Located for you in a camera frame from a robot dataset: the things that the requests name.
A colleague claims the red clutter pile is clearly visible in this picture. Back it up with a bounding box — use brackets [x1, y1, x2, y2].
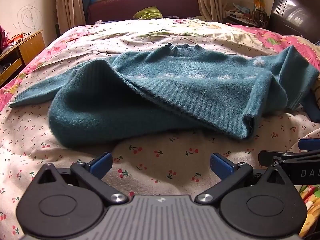
[7, 32, 27, 46]

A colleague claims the dark cloth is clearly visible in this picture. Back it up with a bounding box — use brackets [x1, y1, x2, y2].
[302, 90, 320, 123]

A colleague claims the dark wooden headboard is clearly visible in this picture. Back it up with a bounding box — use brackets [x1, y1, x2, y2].
[268, 0, 320, 46]

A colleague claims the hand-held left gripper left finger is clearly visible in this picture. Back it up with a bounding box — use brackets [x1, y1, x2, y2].
[34, 152, 129, 205]

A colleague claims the wooden desk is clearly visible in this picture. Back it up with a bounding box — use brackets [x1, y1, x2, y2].
[0, 29, 46, 88]

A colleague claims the teal knit sweater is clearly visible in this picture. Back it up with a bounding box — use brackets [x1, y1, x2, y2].
[9, 43, 320, 148]

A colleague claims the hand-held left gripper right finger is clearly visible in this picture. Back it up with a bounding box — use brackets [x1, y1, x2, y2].
[194, 152, 292, 205]

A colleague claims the cherry print bed cover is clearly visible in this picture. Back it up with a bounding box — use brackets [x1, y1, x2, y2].
[0, 17, 320, 240]

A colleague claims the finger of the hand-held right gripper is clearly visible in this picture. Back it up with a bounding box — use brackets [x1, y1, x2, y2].
[297, 137, 320, 151]
[258, 150, 320, 167]

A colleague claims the cluttered nightstand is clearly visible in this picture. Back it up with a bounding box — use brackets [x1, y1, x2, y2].
[223, 3, 271, 28]

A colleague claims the green cloth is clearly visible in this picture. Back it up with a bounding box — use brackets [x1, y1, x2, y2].
[132, 5, 163, 20]

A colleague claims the maroon upholstered headboard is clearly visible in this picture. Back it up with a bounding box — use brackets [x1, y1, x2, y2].
[87, 0, 203, 25]

